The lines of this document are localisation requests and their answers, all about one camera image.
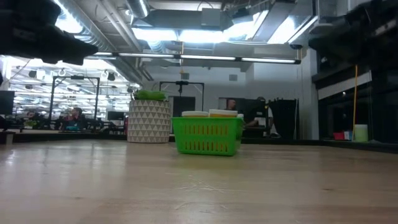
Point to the white cup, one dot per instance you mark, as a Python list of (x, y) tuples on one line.
[(241, 115)]

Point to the long tube light bar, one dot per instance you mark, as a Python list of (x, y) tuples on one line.
[(205, 57)]

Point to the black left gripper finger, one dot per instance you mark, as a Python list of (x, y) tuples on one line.
[(81, 53), (79, 43)]

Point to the pale green container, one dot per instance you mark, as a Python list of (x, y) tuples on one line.
[(361, 133)]

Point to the black monitor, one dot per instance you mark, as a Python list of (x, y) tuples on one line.
[(7, 102)]

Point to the grey wall vent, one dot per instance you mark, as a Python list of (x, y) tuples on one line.
[(233, 77), (185, 76)]

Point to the succulent in white patterned pot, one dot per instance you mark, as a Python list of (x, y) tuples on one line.
[(149, 121)]

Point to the amber pill bottle white cap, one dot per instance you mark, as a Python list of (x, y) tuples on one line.
[(195, 114), (223, 112)]

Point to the small red box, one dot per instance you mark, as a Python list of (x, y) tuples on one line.
[(339, 136)]

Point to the black ceiling camera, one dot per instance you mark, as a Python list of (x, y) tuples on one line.
[(296, 46)]

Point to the black camera stand frame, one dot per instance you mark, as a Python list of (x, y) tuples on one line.
[(182, 83)]

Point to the green plastic basket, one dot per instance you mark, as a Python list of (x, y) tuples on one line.
[(206, 120)]

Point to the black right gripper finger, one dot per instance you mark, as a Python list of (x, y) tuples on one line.
[(332, 40), (332, 51)]

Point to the black rig frame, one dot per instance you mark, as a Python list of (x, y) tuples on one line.
[(74, 77)]

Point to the small white blue box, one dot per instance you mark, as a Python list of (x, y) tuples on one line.
[(348, 135)]

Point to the person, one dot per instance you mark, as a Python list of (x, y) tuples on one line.
[(230, 104), (261, 115), (76, 119)]

